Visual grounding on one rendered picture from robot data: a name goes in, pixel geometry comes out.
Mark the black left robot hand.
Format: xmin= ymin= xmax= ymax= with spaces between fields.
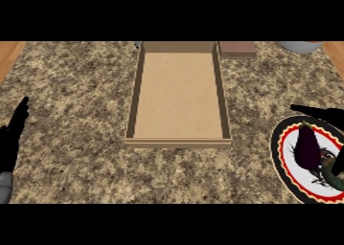
xmin=0 ymin=96 xmax=31 ymax=180

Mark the brown rectangular block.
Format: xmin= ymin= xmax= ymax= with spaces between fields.
xmin=218 ymin=41 xmax=258 ymax=59

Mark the patterned plate with red rim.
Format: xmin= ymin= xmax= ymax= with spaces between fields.
xmin=269 ymin=115 xmax=344 ymax=205

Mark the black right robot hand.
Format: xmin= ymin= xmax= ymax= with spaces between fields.
xmin=289 ymin=103 xmax=344 ymax=177

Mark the dark purple eggplant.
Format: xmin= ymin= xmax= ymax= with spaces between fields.
xmin=292 ymin=121 xmax=325 ymax=172

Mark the pale grey round container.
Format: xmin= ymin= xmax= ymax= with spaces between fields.
xmin=277 ymin=41 xmax=325 ymax=55

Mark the open cardboard box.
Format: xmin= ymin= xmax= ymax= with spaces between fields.
xmin=123 ymin=41 xmax=233 ymax=149

